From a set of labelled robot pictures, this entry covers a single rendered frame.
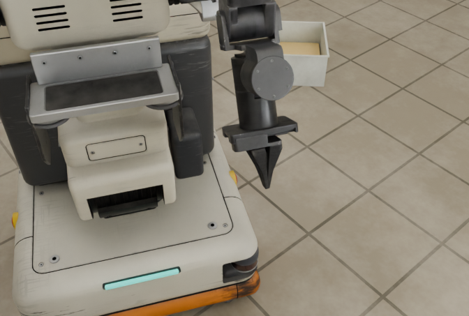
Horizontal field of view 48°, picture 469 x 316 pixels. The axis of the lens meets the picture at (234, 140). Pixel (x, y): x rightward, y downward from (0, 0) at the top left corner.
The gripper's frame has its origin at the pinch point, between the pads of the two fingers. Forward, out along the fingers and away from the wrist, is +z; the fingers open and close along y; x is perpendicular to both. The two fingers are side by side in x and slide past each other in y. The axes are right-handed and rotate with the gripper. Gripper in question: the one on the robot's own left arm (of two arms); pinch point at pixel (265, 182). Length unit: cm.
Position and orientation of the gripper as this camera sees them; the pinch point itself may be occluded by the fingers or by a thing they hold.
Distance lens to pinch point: 80.2
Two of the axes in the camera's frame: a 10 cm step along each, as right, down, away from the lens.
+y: 9.6, -1.8, 1.9
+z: 1.3, 9.6, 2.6
